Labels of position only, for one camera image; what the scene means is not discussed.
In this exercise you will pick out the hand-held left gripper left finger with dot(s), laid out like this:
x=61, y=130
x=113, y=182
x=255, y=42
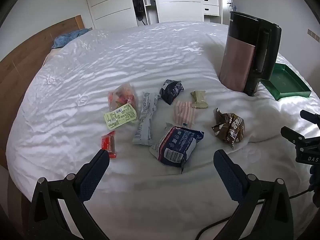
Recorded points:
x=92, y=177

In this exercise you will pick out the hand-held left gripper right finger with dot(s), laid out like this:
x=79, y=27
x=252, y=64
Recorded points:
x=228, y=175

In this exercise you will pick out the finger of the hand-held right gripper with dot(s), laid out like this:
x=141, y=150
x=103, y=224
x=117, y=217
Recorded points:
x=292, y=135
x=311, y=117

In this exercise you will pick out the small red snack packet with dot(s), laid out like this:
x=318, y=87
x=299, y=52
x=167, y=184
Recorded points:
x=108, y=143

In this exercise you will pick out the green tray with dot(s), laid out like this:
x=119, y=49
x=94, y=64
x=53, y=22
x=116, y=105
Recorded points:
x=285, y=82

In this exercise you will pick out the brown snack packet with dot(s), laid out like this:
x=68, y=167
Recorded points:
x=231, y=128

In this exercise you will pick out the blue and white snack packet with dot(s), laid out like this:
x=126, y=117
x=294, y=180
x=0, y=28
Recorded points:
x=177, y=142

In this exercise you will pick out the pink striped snack packet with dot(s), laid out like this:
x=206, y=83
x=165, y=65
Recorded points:
x=183, y=113

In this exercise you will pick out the long grey snack packet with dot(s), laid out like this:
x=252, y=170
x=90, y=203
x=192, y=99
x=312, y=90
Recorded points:
x=145, y=120

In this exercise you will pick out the small olive snack packet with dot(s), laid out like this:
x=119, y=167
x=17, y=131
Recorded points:
x=200, y=100

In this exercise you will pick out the clear bag of colourful candy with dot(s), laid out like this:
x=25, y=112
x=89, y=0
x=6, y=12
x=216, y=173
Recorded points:
x=122, y=97

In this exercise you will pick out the black snack packet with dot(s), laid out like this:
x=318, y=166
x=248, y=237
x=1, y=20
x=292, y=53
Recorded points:
x=171, y=90

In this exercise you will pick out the person's right hand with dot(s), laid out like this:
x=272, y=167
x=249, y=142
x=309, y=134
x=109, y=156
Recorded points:
x=316, y=195

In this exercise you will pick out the pink and black kettle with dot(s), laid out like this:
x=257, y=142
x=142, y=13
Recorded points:
x=237, y=62

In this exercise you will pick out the blue hanging garment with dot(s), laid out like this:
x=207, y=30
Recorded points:
x=234, y=7

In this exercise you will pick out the white bed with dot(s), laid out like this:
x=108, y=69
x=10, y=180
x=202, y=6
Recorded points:
x=150, y=55

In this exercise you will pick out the wooden headboard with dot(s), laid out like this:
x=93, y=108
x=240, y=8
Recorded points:
x=25, y=55

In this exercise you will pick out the blue towel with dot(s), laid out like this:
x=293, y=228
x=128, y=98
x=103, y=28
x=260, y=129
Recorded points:
x=67, y=38

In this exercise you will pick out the white drawer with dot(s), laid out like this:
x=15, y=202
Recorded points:
x=211, y=9
x=211, y=0

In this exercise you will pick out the dark hanging garment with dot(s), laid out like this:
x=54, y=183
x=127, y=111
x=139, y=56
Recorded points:
x=136, y=0

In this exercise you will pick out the wall switch plate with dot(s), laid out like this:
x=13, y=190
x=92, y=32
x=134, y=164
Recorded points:
x=314, y=35

